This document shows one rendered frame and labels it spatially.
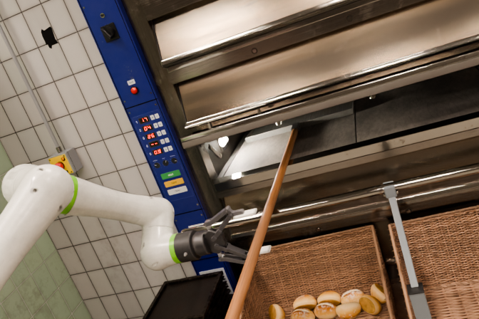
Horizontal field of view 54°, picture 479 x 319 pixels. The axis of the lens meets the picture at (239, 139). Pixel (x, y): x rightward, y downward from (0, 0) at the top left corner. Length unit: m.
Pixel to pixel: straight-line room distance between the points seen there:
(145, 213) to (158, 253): 0.13
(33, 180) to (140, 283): 1.29
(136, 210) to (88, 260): 0.98
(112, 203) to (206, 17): 0.78
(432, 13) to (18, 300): 2.00
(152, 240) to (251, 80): 0.71
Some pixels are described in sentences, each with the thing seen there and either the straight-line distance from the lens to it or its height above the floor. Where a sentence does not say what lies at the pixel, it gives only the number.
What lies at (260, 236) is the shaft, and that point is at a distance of 1.38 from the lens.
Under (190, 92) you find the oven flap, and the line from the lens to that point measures 1.90.
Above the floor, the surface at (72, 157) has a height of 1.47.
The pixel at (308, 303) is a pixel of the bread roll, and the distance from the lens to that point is 2.03.
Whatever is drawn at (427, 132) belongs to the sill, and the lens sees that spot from 1.85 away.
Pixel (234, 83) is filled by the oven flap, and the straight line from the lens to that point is 1.83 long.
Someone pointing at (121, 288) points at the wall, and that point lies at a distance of 2.46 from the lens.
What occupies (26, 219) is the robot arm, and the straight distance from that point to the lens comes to 1.20.
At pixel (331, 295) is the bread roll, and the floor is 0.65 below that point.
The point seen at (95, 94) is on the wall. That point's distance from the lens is 2.05.
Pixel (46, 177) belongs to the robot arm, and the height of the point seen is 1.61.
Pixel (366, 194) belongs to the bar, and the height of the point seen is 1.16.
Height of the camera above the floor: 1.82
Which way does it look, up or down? 15 degrees down
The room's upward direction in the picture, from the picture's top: 21 degrees counter-clockwise
